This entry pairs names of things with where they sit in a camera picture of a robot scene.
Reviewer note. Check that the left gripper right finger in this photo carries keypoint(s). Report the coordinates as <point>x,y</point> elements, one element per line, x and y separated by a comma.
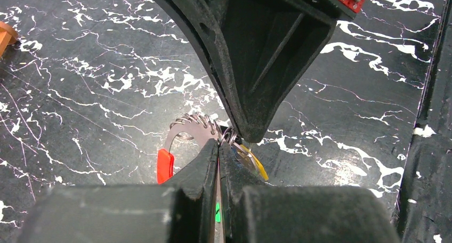
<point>257,212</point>

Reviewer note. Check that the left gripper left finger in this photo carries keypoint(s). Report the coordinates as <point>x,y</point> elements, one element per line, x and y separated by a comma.
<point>179,210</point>

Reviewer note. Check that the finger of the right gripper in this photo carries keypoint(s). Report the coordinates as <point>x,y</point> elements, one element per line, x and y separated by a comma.
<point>255,51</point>

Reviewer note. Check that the white keyring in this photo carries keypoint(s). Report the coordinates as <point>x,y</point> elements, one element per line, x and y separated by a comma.
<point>201,128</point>

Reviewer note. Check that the orange wooden shelf rack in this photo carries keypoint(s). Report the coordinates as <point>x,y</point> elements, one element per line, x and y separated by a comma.
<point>9,36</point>

